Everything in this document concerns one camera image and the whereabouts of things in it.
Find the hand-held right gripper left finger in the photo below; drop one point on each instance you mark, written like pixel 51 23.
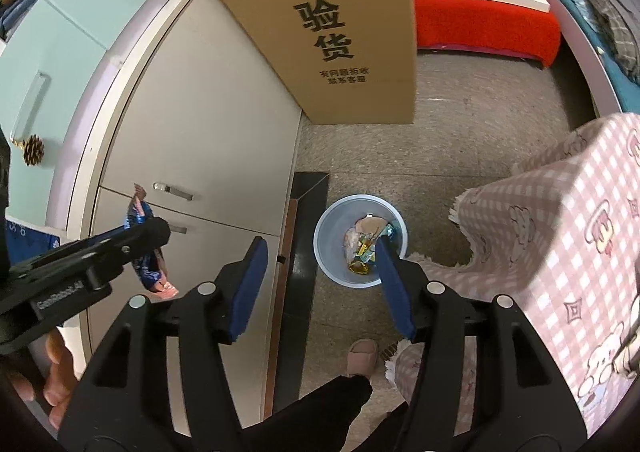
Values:
pixel 247 287

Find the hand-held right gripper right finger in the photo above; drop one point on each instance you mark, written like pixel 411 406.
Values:
pixel 395 292

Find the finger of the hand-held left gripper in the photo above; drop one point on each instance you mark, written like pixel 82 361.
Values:
pixel 145 237

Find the dark blue snack wrapper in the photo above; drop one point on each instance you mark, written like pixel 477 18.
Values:
pixel 150 272

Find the light blue trash bin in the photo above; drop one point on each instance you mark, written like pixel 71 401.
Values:
pixel 330 242

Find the person's left hand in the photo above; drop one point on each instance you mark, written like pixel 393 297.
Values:
pixel 62 372

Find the yellow wrapper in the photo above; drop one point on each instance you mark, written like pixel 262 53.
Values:
pixel 362 257

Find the black board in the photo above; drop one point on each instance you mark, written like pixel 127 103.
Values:
pixel 300 282

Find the teal wrapper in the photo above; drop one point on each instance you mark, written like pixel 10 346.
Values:
pixel 387 231

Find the crumpled pink plastic bag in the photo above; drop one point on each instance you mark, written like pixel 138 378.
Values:
pixel 352 237

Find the brown paper piece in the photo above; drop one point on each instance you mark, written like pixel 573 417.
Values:
pixel 371 223

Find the beige slipper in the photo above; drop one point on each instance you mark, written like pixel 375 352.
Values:
pixel 362 357

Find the beige and mint cabinet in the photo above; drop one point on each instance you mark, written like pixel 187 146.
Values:
pixel 200 132

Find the person's black trouser leg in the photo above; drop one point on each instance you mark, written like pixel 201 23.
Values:
pixel 310 412

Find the brown pine cone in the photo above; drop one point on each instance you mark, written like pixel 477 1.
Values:
pixel 33 150

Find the pink checked tablecloth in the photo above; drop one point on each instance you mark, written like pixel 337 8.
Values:
pixel 550 232

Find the brown cardboard box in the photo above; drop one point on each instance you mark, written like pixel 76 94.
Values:
pixel 325 57

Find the red bench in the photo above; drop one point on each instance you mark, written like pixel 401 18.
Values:
pixel 485 34

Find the teal patterned bed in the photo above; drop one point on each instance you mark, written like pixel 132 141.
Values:
pixel 627 92

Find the grey folded blanket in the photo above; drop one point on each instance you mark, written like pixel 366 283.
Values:
pixel 610 7

